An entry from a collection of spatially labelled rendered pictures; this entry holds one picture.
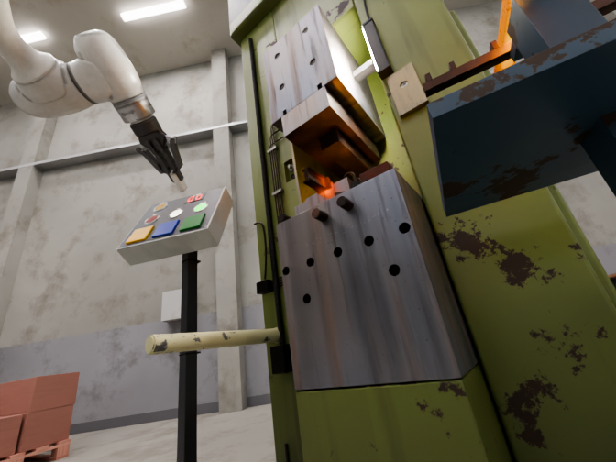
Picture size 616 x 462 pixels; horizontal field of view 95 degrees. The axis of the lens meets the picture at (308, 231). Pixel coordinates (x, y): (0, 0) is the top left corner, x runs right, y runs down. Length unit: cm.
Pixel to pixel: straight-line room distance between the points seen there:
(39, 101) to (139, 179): 535
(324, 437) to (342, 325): 24
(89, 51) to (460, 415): 108
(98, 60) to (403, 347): 95
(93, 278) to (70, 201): 178
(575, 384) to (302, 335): 56
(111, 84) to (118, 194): 549
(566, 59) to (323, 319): 60
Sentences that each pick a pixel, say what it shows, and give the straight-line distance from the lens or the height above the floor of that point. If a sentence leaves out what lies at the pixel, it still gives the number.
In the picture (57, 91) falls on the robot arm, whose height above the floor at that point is 121.
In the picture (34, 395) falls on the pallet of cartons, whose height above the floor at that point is 55.
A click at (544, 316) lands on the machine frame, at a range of 79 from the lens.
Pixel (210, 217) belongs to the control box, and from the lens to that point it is 101.
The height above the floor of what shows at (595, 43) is 75.
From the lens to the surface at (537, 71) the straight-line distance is 35.
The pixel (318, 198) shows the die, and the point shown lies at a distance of 86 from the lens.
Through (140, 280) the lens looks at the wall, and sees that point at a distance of 536.
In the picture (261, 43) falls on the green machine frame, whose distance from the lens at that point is 186.
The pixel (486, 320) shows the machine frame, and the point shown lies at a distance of 80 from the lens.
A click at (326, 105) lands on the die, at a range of 102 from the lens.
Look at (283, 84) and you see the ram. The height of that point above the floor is 151.
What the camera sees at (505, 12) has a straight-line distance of 68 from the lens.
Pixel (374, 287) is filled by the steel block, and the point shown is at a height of 66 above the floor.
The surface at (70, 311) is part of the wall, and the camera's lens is 602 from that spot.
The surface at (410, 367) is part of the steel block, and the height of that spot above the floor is 50.
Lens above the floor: 55
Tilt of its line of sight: 23 degrees up
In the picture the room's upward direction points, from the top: 9 degrees counter-clockwise
